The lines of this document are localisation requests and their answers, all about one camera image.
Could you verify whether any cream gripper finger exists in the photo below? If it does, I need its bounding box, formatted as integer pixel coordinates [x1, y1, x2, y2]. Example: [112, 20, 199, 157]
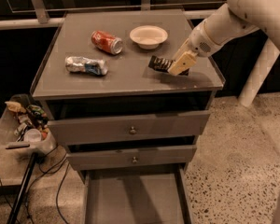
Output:
[168, 50, 197, 76]

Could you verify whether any white paper bowl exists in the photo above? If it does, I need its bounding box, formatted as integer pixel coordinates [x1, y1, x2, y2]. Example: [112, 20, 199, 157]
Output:
[130, 25, 168, 50]

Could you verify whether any black floor cable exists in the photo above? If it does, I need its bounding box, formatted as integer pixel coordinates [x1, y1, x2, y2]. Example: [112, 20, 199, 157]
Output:
[24, 147, 71, 224]

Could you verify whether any white diagonal pole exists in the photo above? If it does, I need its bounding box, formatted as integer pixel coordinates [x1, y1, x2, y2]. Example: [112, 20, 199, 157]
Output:
[238, 39, 280, 107]

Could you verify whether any black metal stand leg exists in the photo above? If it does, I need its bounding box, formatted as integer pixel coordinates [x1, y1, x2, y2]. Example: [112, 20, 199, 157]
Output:
[7, 152, 38, 224]

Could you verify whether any clear plastic trash bin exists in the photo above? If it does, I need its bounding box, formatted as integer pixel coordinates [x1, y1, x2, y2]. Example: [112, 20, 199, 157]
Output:
[0, 94, 56, 157]

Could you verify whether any grey drawer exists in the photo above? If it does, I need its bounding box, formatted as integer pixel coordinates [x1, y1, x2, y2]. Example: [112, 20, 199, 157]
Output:
[49, 110, 210, 146]
[82, 164, 193, 224]
[67, 145, 196, 171]

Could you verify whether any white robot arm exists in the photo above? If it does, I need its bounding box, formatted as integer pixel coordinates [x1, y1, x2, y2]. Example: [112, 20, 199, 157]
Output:
[168, 0, 280, 76]

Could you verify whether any grey middle drawer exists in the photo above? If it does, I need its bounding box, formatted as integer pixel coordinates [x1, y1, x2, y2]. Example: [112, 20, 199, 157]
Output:
[67, 145, 196, 171]

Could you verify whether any grey drawer cabinet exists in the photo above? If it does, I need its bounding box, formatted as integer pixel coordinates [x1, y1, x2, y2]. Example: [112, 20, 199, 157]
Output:
[30, 9, 226, 185]

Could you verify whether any grey top drawer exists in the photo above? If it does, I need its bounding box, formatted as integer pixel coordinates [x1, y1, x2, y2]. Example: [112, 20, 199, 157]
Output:
[49, 110, 210, 146]

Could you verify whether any metal railing frame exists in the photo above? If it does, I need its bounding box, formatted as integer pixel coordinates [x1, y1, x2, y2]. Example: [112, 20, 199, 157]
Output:
[0, 0, 280, 32]

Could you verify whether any dark rxbar chocolate bar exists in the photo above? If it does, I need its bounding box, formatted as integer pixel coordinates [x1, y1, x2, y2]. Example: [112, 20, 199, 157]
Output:
[147, 55, 190, 77]

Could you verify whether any crushed silver blue can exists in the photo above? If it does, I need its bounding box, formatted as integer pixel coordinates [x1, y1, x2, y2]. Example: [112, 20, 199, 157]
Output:
[65, 56, 108, 76]

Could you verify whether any red soda can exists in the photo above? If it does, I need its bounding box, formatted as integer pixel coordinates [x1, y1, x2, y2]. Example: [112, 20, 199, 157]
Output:
[91, 30, 123, 55]

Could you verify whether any grey bottom drawer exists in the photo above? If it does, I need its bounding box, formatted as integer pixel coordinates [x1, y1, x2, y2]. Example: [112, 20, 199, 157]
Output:
[82, 164, 193, 224]

